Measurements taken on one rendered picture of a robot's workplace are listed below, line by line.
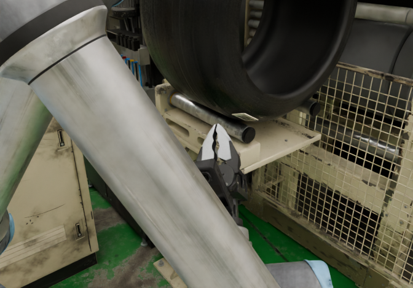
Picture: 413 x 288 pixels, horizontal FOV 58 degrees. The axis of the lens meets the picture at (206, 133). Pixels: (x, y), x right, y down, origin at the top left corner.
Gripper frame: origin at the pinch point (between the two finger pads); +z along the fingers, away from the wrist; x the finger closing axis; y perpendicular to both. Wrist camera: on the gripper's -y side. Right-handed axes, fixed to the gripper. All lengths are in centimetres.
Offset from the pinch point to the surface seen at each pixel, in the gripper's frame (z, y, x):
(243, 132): 8.6, 19.5, -0.1
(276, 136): 17.7, 42.9, 3.6
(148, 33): 28.9, -3.5, -15.5
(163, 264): -8, 97, -67
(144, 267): -9, 95, -75
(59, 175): 19, 41, -82
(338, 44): 34, 28, 27
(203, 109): 20.3, 22.2, -12.4
